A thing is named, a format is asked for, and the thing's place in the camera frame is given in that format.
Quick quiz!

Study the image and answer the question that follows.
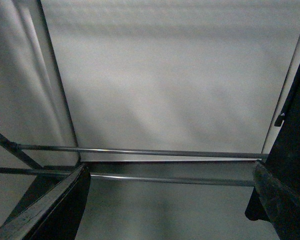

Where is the black printed t-shirt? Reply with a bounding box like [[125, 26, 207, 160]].
[[265, 63, 300, 196]]

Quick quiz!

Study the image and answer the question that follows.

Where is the black wall divider strip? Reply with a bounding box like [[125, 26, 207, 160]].
[[36, 0, 81, 163]]

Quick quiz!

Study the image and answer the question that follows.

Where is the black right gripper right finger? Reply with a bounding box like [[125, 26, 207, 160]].
[[244, 161, 300, 240]]

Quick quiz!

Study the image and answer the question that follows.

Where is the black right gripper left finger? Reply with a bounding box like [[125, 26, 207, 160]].
[[0, 165, 91, 240]]

